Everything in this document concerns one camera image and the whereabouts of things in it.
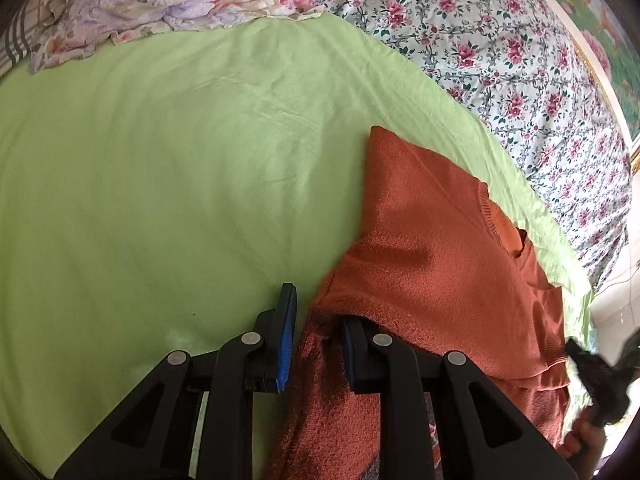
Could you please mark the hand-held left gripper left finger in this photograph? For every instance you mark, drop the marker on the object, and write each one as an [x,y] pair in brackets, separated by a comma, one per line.
[284,345]

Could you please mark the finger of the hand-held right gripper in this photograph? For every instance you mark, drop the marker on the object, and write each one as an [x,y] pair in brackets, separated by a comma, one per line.
[582,360]

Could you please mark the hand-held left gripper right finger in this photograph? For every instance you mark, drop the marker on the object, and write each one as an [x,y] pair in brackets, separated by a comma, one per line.
[353,357]

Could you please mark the orange knit sweater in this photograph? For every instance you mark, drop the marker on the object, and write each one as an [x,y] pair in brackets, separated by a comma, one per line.
[430,255]

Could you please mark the person's right hand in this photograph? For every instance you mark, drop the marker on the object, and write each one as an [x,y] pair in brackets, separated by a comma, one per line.
[582,442]

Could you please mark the light green bed sheet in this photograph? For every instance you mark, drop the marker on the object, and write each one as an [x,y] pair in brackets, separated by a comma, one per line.
[165,200]

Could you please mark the white pink floral quilt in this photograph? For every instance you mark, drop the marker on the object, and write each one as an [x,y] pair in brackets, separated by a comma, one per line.
[500,60]

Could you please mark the plaid bed sheet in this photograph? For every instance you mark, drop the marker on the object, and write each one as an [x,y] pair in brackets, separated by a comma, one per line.
[20,35]

